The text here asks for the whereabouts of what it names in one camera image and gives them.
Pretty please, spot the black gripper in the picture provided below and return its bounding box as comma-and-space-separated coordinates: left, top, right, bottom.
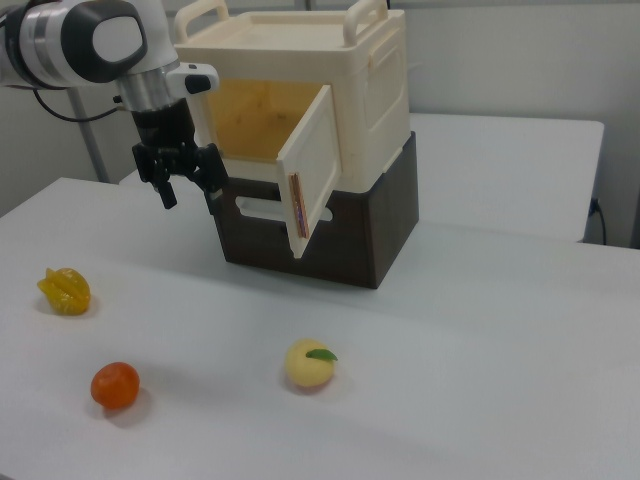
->
129, 98, 230, 216

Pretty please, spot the cream cabinet door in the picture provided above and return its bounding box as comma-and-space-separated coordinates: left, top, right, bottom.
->
275, 83, 344, 260

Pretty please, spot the grey metal pole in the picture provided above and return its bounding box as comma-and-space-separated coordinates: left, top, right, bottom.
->
66, 87, 112, 184

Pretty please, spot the yellow toy starfruit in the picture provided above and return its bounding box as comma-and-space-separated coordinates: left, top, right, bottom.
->
36, 266, 93, 318

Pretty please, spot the cream plastic tray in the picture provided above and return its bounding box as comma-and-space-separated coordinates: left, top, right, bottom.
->
173, 0, 413, 194

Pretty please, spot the dark brown storage box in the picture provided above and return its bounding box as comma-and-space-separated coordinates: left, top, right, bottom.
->
212, 130, 421, 291

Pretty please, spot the orange toy tangerine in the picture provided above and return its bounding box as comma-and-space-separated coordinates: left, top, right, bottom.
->
90, 361, 142, 412

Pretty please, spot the pale yellow toy fruit with leaf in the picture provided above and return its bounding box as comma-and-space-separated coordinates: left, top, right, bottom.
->
283, 337, 340, 389

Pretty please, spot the copper door handle strip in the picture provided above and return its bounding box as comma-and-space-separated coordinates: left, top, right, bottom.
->
288, 171, 312, 239

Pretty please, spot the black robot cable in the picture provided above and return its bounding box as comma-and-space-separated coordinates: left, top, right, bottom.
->
31, 86, 126, 124

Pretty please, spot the black power cable at wall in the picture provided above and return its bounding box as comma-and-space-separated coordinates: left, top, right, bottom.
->
588, 196, 609, 246

